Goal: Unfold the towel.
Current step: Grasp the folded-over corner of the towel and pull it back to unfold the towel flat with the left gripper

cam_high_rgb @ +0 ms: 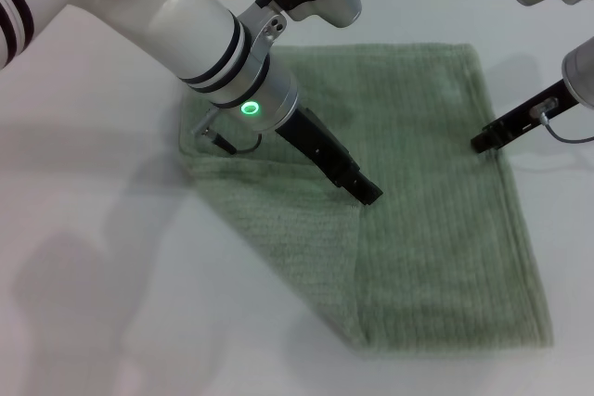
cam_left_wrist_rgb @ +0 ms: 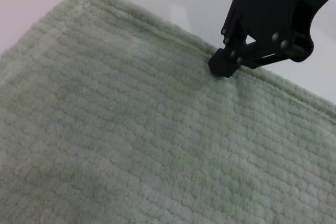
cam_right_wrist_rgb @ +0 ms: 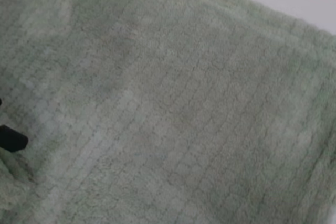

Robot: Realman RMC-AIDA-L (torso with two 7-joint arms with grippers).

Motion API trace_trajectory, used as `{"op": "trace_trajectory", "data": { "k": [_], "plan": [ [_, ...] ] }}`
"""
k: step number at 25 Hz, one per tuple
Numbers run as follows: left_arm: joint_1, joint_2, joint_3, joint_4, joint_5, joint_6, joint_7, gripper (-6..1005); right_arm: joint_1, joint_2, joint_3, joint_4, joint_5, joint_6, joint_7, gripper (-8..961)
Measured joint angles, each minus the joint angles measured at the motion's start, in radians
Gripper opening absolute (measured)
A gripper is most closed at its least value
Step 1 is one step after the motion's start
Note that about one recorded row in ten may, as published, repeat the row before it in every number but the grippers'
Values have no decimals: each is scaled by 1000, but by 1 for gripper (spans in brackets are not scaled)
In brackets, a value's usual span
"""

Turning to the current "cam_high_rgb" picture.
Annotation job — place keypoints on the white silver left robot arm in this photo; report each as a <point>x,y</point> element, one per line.
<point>153,11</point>

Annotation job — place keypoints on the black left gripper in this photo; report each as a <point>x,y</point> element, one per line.
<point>320,145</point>

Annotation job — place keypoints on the green ribbed towel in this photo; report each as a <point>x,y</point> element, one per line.
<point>417,182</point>

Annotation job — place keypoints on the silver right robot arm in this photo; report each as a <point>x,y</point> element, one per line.
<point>580,78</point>

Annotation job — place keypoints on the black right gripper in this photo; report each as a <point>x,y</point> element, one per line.
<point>529,113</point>

